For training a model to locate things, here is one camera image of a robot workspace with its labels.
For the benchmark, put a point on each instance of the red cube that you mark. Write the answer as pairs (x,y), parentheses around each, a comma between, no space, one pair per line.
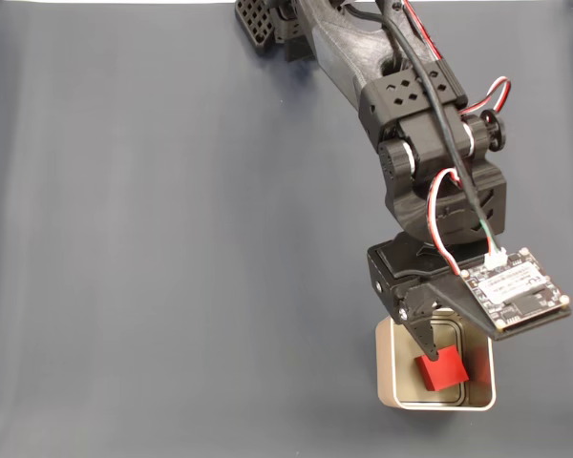
(446,374)

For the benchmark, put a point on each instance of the camera circuit board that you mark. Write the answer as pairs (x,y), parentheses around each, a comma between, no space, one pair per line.
(511,286)

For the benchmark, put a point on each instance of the beige metal container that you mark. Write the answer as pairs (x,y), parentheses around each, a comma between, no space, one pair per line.
(384,362)

